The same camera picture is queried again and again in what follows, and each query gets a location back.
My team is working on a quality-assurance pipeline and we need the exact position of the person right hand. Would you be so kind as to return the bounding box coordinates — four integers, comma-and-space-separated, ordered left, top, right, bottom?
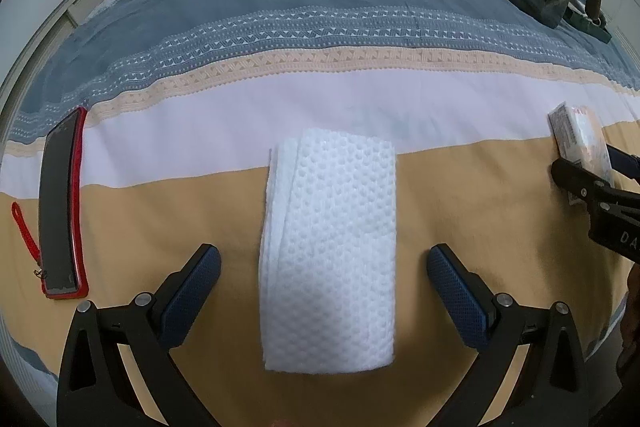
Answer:
616, 263, 640, 371

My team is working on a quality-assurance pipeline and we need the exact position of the striped bed cover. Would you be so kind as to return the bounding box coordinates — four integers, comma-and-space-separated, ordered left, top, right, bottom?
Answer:
1, 0, 639, 426

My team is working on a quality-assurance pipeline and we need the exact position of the white textured cloth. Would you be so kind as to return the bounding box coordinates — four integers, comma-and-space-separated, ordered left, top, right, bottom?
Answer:
258, 129, 396, 374

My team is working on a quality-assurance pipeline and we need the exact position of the green tray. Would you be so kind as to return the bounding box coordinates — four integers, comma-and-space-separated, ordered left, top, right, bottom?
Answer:
563, 8, 612, 44

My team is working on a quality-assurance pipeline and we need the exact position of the tissue pack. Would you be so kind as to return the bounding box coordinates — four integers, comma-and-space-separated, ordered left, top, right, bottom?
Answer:
548, 102, 614, 184

